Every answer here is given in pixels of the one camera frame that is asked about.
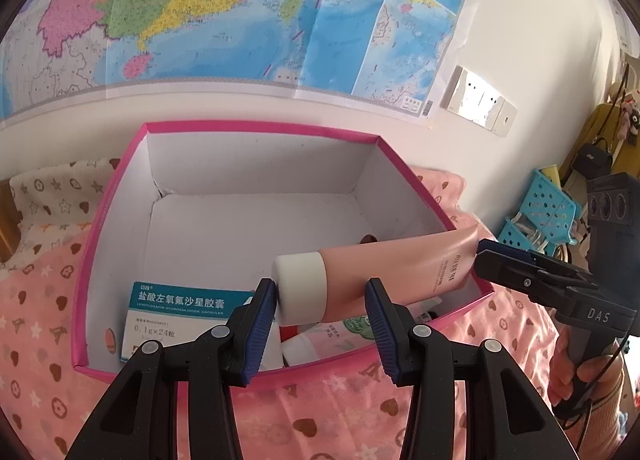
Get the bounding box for blue plastic basket shelf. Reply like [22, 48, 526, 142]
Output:
[497, 169, 581, 258]

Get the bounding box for colourful wall map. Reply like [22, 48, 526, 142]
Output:
[0, 0, 483, 123]

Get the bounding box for person's right hand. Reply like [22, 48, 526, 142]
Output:
[550, 335, 626, 408]

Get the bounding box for pink cardboard box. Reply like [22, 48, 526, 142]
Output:
[71, 122, 495, 386]

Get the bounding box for yellow coat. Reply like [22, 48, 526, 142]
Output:
[562, 100, 636, 181]

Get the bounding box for peach tube white cap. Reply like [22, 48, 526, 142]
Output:
[271, 225, 481, 325]

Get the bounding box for white wall switch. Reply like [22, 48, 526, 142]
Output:
[491, 98, 519, 137]

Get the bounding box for black bag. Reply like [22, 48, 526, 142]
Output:
[572, 137, 613, 178]

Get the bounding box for blue white medicine box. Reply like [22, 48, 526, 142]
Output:
[119, 281, 261, 366]

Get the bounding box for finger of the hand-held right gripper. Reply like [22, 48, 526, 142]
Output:
[472, 251, 569, 311]
[477, 238, 602, 289]

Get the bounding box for person's right forearm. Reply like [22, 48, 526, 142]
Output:
[575, 362, 637, 460]

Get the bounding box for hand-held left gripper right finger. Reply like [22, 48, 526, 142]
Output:
[364, 278, 581, 460]

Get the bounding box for hanging plush toy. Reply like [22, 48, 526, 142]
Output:
[620, 92, 640, 145]

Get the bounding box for pink tube green print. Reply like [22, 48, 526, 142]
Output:
[280, 312, 381, 366]

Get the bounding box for pink printed blanket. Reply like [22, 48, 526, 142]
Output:
[0, 157, 576, 460]

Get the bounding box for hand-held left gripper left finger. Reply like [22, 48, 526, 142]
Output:
[65, 278, 278, 460]

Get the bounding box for copper tumbler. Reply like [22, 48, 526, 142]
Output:
[0, 180, 22, 263]

